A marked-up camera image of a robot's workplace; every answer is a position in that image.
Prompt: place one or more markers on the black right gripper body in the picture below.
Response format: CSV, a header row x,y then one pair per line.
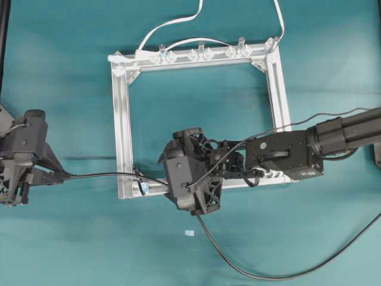
x,y
211,162

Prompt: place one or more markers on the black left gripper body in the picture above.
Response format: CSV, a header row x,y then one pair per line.
x,y
21,171

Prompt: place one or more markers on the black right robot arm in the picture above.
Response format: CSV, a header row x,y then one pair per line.
x,y
298,154

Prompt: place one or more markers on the metal peg upper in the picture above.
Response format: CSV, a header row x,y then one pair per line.
x,y
240,45

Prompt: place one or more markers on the metal peg middle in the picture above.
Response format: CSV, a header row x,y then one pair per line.
x,y
201,49

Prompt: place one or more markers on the metal peg corner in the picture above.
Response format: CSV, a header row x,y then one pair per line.
x,y
272,43

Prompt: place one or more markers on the metal peg with blue tape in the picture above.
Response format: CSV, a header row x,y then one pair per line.
x,y
162,52

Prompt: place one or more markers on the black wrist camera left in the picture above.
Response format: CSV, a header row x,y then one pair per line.
x,y
31,138

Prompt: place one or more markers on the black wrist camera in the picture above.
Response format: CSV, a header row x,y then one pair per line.
x,y
181,158
31,138

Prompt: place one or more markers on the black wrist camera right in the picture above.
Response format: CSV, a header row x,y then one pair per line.
x,y
181,158

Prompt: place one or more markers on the blue tape loop mount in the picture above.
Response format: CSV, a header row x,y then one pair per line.
x,y
144,188

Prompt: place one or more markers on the aluminium extrusion frame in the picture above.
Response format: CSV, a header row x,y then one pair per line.
x,y
230,96

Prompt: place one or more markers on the black table edge rail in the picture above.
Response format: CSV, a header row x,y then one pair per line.
x,y
4,18

